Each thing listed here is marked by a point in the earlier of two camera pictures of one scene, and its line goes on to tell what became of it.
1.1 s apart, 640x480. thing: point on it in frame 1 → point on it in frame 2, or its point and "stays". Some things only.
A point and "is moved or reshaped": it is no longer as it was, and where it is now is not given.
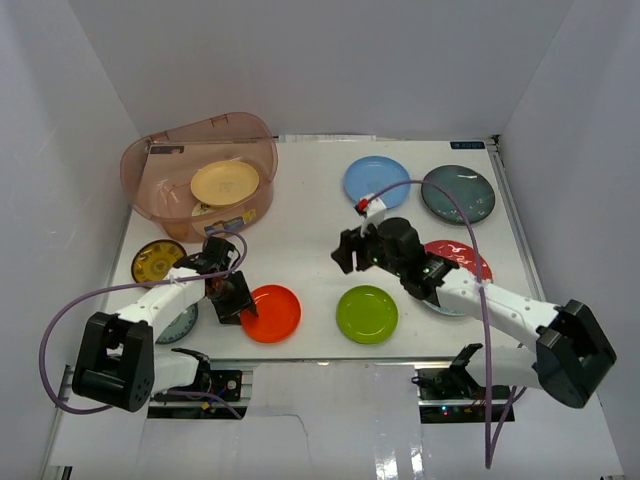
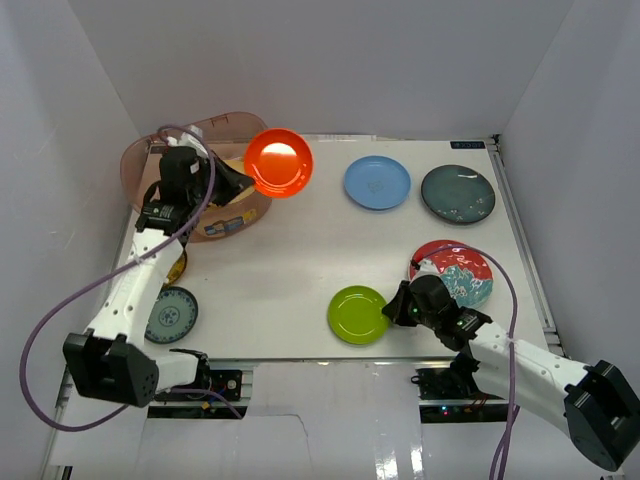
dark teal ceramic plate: [470, 189] stays
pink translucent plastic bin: [206, 178] stays
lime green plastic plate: [367, 314] is moved or reshaped
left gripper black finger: [229, 306] → [228, 183]
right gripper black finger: [343, 255] → [399, 309]
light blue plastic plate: [370, 174] stays
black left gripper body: [231, 305] → [220, 180]
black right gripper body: [394, 266] → [421, 318]
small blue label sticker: [467, 145] stays
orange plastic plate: [279, 314] → [280, 163]
